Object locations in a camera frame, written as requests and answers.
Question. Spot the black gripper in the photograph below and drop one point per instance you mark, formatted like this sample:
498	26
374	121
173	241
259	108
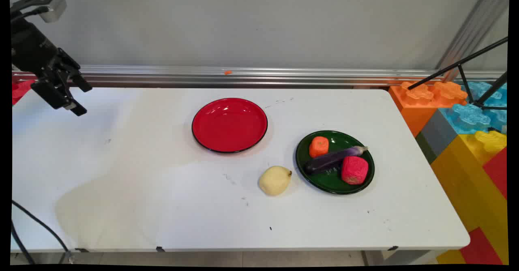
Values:
30	48

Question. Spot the big red building block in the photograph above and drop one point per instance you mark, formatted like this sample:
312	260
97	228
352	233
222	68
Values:
19	90

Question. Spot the red round plate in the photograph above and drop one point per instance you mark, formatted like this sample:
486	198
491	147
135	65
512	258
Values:
229	125

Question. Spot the pale yellow toy pear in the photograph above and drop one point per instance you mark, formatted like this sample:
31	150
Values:
275	180

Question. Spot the orange toy mandarin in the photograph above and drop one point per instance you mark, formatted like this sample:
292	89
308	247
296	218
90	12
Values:
318	147

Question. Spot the purple toy eggplant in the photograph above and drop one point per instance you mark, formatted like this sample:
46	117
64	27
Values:
330	159

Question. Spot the green round plate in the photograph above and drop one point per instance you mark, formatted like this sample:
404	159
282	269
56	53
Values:
332	180

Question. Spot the red toy apple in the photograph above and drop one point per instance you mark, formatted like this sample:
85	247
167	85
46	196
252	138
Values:
354	170

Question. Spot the big orange building block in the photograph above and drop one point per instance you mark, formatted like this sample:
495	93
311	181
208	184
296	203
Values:
413	105

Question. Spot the big grey building block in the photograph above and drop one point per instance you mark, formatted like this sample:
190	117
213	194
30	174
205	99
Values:
438	135

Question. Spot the black tripod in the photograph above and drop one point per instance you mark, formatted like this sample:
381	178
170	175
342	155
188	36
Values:
466	62

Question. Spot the big blue building block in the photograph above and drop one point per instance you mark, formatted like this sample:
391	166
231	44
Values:
470	117

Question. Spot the big yellow building block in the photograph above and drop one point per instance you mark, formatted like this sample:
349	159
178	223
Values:
466	182

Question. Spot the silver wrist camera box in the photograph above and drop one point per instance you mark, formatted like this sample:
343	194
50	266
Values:
52	7

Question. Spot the aluminium profile rail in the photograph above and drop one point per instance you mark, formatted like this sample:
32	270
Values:
284	77

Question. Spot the aluminium profile post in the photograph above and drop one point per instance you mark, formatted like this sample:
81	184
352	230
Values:
472	32

